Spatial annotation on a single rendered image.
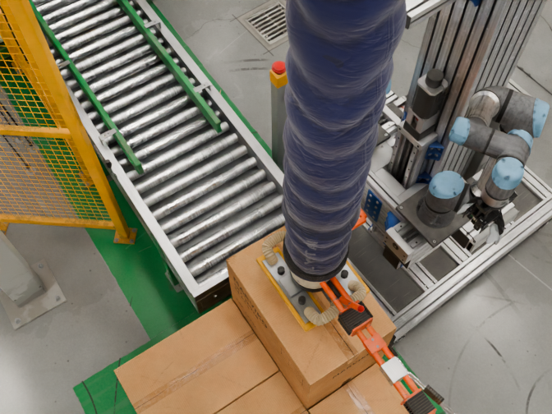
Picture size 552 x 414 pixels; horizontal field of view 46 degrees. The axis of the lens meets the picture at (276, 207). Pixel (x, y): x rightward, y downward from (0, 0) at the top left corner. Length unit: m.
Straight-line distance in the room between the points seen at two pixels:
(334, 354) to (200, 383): 0.67
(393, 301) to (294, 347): 1.02
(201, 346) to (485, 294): 1.63
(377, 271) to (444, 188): 1.07
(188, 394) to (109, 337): 0.86
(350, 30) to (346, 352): 1.51
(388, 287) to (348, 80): 2.19
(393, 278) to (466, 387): 0.65
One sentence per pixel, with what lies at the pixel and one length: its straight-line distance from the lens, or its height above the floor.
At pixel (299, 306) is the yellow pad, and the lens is 2.37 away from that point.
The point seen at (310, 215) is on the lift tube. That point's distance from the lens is 1.78.
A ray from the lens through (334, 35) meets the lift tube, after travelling 1.22.
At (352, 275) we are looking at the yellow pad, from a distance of 2.43.
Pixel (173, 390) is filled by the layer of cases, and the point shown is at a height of 0.54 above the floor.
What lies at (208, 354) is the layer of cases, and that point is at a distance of 2.88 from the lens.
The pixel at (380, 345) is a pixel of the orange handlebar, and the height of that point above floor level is 1.19.
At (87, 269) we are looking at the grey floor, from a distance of 3.75.
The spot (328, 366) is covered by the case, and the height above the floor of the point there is 0.94.
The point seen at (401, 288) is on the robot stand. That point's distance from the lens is 3.39.
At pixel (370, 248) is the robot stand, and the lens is 3.46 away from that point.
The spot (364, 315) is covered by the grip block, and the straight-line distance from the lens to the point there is 2.25.
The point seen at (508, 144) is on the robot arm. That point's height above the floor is 1.85.
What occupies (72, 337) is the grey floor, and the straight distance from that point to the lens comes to 3.63.
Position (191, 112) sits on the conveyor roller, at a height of 0.55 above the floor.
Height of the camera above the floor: 3.29
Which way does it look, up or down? 61 degrees down
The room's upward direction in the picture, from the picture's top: straight up
